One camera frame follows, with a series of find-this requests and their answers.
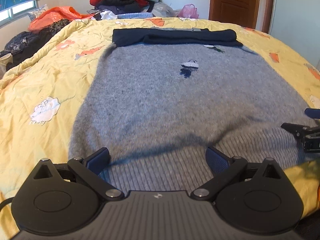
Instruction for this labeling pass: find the floral white pillow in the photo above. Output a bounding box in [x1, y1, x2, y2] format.
[28, 4, 49, 21]

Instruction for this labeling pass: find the light blue fleece blanket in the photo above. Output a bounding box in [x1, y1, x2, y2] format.
[117, 12, 153, 20]

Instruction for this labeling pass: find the grey and navy knit sweater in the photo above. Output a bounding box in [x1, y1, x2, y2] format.
[69, 28, 313, 192]

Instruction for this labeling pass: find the window with grey frame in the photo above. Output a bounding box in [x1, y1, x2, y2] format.
[1, 0, 38, 27]

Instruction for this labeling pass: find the yellow cartoon print quilt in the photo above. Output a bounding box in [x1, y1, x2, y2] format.
[1, 18, 319, 239]

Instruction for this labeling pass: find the pink plastic bag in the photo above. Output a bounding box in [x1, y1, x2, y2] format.
[177, 4, 199, 19]

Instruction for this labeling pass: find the brown wooden door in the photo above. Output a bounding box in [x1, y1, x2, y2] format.
[209, 0, 259, 29]

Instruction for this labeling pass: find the clear plastic bag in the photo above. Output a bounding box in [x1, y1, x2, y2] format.
[151, 2, 180, 17]

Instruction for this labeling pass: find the orange plastic bag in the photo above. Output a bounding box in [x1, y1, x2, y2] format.
[28, 6, 93, 33]

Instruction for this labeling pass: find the dark patterned clothes heap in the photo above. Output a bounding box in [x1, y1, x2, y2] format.
[1, 19, 71, 71]

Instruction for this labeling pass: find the white crumpled cloth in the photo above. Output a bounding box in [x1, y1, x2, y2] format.
[91, 10, 117, 21]

